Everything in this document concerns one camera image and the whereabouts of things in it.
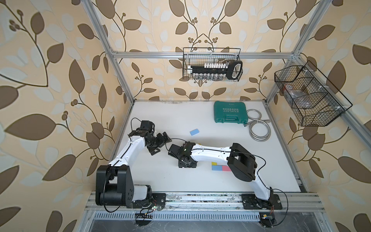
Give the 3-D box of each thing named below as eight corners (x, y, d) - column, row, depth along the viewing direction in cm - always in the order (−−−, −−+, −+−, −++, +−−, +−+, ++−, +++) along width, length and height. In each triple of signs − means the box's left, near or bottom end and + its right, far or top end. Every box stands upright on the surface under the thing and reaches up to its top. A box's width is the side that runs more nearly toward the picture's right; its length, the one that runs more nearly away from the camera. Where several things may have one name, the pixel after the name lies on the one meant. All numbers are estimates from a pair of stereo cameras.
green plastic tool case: (215, 123, 107) (216, 119, 104) (212, 104, 120) (213, 100, 117) (249, 123, 107) (251, 119, 104) (243, 104, 120) (244, 100, 117)
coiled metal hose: (249, 141, 99) (250, 138, 96) (240, 112, 117) (241, 108, 114) (275, 141, 99) (277, 138, 96) (262, 112, 117) (264, 109, 114)
